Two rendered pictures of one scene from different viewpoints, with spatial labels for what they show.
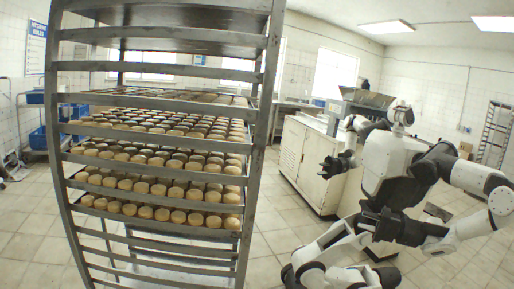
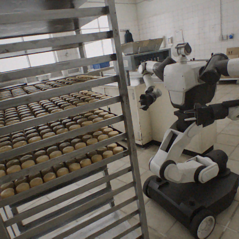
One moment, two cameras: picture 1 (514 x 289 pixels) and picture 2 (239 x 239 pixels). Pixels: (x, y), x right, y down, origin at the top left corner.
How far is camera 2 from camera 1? 45 cm
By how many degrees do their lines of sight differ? 19
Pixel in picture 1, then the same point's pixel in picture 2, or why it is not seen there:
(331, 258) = (175, 155)
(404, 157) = (193, 73)
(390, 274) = (217, 154)
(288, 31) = not seen: hidden behind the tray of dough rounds
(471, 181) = not seen: outside the picture
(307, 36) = not seen: hidden behind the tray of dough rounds
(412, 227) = (217, 107)
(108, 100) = (20, 100)
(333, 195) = (145, 126)
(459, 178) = (234, 69)
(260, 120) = (122, 80)
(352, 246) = (184, 140)
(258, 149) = (125, 96)
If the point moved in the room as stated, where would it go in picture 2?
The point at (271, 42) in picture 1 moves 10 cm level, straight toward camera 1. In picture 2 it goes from (115, 34) to (125, 30)
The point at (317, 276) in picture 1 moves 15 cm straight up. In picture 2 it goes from (174, 168) to (172, 148)
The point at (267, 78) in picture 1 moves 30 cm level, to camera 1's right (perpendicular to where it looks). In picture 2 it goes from (118, 56) to (178, 45)
